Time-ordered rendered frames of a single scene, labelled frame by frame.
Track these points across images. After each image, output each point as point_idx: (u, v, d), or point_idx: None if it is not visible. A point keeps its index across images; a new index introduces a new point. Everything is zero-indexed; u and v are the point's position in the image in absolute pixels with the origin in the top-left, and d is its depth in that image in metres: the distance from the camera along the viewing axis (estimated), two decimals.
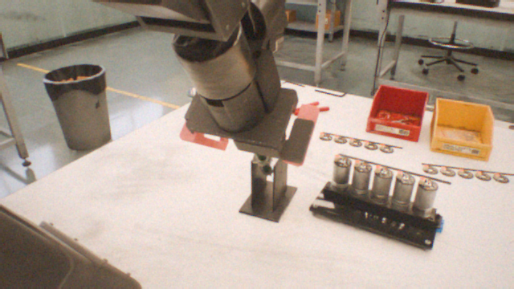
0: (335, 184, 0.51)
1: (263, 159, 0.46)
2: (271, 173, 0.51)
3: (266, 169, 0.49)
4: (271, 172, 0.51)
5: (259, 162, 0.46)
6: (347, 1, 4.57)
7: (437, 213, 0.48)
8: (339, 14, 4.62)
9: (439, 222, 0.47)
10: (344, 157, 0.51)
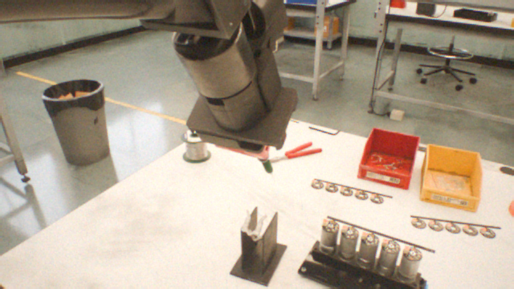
0: (324, 246, 0.52)
1: (264, 158, 0.46)
2: (272, 172, 0.51)
3: (267, 168, 0.49)
4: (272, 172, 0.51)
5: (259, 161, 0.46)
6: (345, 8, 4.58)
7: (422, 278, 0.49)
8: (337, 22, 4.63)
9: (423, 288, 0.48)
10: (332, 221, 0.53)
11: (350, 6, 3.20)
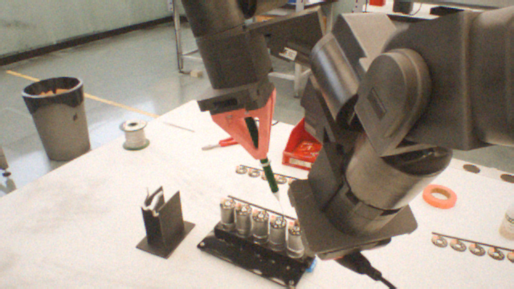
0: (222, 223, 0.56)
1: (260, 162, 0.45)
2: (278, 198, 0.48)
3: (267, 182, 0.47)
4: (278, 197, 0.48)
5: (259, 162, 0.46)
6: (333, 7, 4.62)
7: None
8: (325, 21, 4.67)
9: (310, 262, 0.52)
10: (231, 200, 0.57)
11: (332, 5, 3.24)
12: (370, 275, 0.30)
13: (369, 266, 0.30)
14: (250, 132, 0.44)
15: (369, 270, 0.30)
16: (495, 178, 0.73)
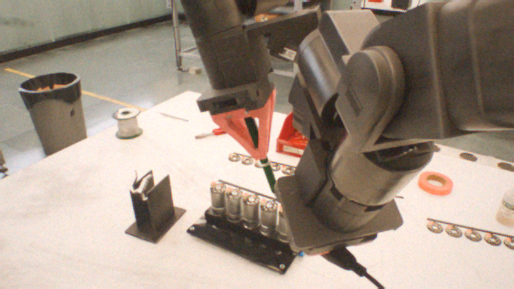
0: (213, 208, 0.55)
1: (260, 162, 0.45)
2: None
3: (267, 181, 0.47)
4: None
5: (259, 162, 0.46)
6: (332, 5, 4.61)
7: None
8: None
9: None
10: (222, 184, 0.56)
11: (332, 2, 3.23)
12: (355, 271, 0.30)
13: (354, 262, 0.31)
14: (250, 132, 0.44)
15: (355, 266, 0.30)
16: (492, 166, 0.72)
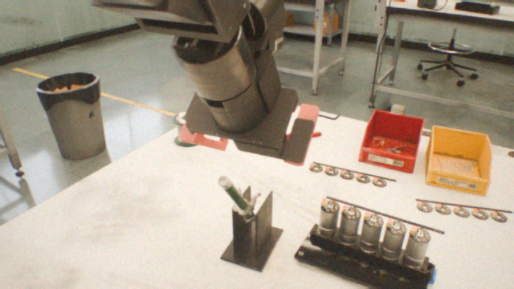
0: (322, 229, 0.48)
1: (245, 208, 0.43)
2: None
3: (249, 217, 0.46)
4: None
5: (241, 212, 0.43)
6: (345, 4, 4.54)
7: (430, 262, 0.45)
8: (337, 18, 4.59)
9: (431, 274, 0.44)
10: (332, 201, 0.49)
11: (350, 1, 3.16)
12: None
13: None
14: (237, 193, 0.40)
15: None
16: None
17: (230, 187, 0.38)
